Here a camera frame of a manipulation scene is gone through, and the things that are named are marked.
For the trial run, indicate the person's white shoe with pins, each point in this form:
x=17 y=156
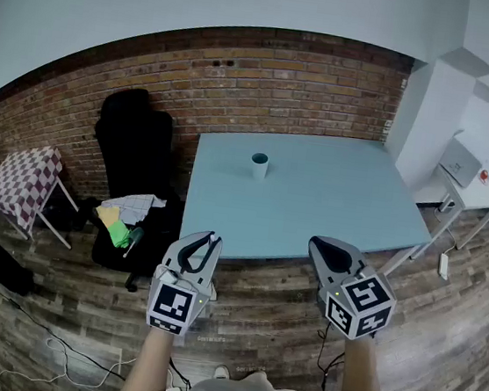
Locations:
x=221 y=371

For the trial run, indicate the yellow cloth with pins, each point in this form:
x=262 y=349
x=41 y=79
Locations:
x=108 y=214

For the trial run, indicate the white power strip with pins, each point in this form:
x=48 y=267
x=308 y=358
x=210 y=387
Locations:
x=443 y=265

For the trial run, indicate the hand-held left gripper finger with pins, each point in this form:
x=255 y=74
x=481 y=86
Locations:
x=178 y=244
x=215 y=257

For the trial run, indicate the white checked cloth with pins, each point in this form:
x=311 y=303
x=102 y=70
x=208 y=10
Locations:
x=137 y=205

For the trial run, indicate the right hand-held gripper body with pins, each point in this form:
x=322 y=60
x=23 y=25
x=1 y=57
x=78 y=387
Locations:
x=363 y=306

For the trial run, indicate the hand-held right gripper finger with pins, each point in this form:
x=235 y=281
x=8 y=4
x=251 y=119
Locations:
x=319 y=266
x=357 y=259

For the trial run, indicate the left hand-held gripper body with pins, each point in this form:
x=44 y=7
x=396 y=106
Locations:
x=171 y=303

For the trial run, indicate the green cloth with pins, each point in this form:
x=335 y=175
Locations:
x=119 y=234

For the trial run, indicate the grey laptop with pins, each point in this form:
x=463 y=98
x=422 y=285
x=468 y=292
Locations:
x=460 y=163

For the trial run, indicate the pale blue cup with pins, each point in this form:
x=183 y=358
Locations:
x=258 y=167

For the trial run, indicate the person's right forearm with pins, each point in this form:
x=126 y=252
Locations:
x=360 y=372

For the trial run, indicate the person's left forearm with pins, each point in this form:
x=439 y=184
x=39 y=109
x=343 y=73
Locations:
x=150 y=364

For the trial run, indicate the white folding side table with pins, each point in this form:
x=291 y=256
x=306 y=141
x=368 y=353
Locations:
x=54 y=215

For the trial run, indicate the white desk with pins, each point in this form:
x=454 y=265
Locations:
x=469 y=202

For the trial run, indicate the white table leg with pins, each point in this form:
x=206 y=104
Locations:
x=398 y=260
x=421 y=251

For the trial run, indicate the red round object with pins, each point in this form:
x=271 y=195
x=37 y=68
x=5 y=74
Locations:
x=485 y=176

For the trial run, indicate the black office chair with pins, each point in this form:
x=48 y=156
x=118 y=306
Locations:
x=140 y=142

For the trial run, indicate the red white checked tablecloth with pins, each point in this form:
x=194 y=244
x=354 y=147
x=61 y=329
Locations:
x=22 y=183

